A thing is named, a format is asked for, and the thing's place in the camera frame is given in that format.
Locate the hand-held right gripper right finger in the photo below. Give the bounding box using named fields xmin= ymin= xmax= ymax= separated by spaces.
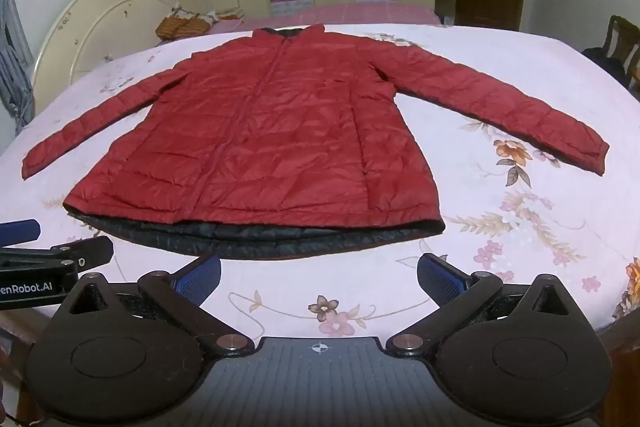
xmin=386 ymin=252 xmax=572 ymax=358

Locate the floral white bed sheet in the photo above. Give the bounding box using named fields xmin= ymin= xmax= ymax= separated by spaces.
xmin=0 ymin=23 xmax=640 ymax=358

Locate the dark bag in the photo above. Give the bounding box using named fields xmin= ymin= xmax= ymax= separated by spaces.
xmin=582 ymin=47 xmax=629 ymax=86

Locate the wooden chair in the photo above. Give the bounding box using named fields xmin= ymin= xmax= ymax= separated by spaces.
xmin=602 ymin=14 xmax=640 ymax=98

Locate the cream round headboard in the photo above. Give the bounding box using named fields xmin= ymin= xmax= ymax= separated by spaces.
xmin=31 ymin=0 xmax=209 ymax=114

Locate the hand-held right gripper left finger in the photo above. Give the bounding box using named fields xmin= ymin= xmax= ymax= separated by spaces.
xmin=66 ymin=253 xmax=256 ymax=358

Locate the red quilted jacket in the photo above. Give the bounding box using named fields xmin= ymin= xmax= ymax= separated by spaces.
xmin=21 ymin=24 xmax=611 ymax=261

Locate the orange woven bag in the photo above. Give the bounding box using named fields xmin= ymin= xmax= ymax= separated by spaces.
xmin=155 ymin=6 xmax=212 ymax=40

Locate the grey curtain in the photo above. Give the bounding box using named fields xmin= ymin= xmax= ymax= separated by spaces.
xmin=0 ymin=0 xmax=37 ymax=134

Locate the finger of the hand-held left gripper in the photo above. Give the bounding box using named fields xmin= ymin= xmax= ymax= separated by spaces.
xmin=0 ymin=235 xmax=114 ymax=280
xmin=0 ymin=219 xmax=42 ymax=249

